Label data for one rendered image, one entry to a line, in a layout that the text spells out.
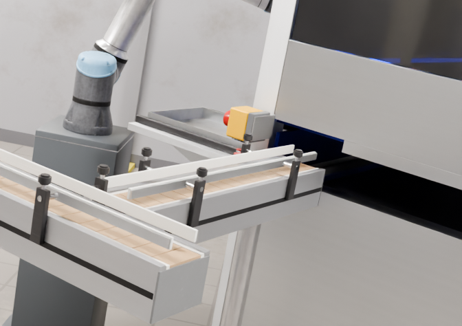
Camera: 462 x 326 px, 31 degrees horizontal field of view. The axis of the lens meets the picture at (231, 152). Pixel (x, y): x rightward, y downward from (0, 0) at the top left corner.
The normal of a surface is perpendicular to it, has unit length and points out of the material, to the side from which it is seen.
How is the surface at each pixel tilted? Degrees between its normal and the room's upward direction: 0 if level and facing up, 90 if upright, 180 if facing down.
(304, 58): 90
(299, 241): 90
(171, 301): 90
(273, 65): 90
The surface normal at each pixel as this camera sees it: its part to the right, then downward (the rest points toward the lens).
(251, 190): 0.81, 0.28
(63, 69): -0.08, 0.22
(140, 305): -0.56, 0.10
